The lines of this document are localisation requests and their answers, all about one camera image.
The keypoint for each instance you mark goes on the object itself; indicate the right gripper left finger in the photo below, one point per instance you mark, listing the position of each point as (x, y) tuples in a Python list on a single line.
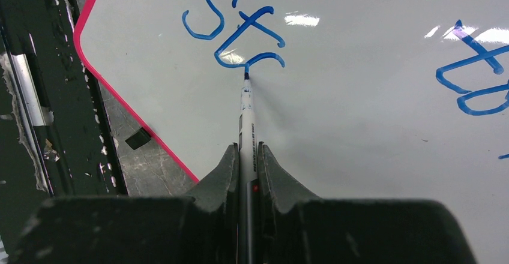
[(198, 226)]

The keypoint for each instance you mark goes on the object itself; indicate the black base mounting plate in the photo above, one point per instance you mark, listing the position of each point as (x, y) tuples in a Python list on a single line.
[(55, 138)]

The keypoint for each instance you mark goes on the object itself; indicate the blue whiteboard marker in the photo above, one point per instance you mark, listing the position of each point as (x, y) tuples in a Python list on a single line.
[(248, 176)]

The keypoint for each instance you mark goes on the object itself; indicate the pink framed whiteboard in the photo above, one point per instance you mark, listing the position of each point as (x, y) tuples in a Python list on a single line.
[(356, 98)]

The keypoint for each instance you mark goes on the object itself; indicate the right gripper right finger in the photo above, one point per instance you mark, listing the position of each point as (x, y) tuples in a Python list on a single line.
[(300, 227)]

